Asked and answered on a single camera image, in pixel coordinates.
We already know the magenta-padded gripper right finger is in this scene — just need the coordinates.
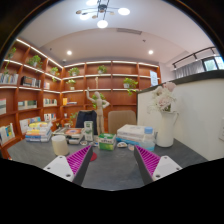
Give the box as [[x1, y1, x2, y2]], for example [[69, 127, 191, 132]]
[[133, 144, 183, 186]]

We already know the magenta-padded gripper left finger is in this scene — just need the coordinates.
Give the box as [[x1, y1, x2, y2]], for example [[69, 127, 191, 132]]
[[43, 144, 95, 187]]

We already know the cream plastic cup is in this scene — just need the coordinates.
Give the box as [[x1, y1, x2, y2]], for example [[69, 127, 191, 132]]
[[51, 134, 70, 157]]

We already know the white ceramic jug vase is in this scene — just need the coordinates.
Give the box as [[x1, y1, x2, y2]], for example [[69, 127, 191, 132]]
[[155, 110, 180, 148]]

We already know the stack of dark-covered books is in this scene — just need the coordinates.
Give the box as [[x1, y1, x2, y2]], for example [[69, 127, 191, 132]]
[[53, 127, 86, 145]]

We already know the stack of colourful books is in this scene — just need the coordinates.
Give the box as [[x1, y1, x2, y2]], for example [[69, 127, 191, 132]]
[[24, 121, 53, 143]]

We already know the tall green white carton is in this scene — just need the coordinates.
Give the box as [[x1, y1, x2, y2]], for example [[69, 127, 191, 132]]
[[83, 120, 95, 142]]

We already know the white wrapped paper pack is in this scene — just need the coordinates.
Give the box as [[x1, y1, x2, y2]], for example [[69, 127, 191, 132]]
[[116, 131, 146, 143], [116, 124, 148, 138]]

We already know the blue wrapped paper pack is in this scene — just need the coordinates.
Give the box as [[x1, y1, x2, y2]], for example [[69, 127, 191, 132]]
[[115, 136, 144, 147]]

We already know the green white tissue box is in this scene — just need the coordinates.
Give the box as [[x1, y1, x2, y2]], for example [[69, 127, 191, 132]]
[[97, 133, 117, 152]]

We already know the chair with dark jacket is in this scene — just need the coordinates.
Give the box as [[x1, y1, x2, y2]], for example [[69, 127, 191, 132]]
[[75, 109, 99, 136]]

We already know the tan upholstered chair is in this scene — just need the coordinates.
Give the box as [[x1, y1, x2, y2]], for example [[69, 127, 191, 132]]
[[107, 110, 138, 135]]

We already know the wooden artist mannequin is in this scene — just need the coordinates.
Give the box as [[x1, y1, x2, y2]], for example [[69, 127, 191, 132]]
[[85, 87, 110, 135]]

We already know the pink white flower bouquet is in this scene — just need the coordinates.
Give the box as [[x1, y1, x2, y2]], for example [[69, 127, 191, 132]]
[[147, 81, 178, 114]]

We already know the grey window curtain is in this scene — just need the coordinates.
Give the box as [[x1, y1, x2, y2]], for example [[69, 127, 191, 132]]
[[174, 59, 205, 79]]

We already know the ceiling air vent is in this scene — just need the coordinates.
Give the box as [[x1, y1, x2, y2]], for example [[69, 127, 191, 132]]
[[116, 28, 143, 36]]

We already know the wooden wall shelf unit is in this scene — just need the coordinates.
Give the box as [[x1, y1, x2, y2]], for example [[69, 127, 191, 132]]
[[0, 37, 163, 159]]

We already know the black curtain rail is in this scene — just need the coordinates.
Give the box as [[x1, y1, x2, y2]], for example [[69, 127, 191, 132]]
[[172, 46, 221, 69]]

